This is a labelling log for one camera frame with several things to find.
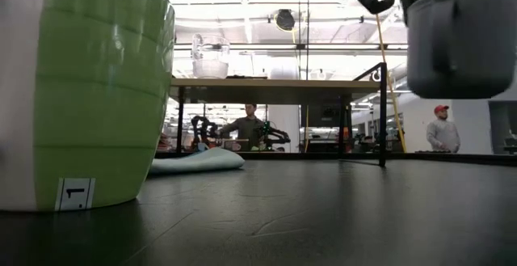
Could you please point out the black metal table frame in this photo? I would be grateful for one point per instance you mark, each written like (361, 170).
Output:
(323, 156)

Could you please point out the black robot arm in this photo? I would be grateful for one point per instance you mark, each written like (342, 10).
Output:
(274, 134)
(204, 130)

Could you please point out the light blue folded cloth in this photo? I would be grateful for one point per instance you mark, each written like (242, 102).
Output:
(202, 161)

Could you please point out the grey ceramic mug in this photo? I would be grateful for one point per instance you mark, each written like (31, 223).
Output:
(476, 47)

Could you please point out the person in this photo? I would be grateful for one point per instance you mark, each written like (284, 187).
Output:
(443, 134)
(246, 128)

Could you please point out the green ceramic mug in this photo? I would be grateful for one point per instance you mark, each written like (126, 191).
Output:
(101, 96)

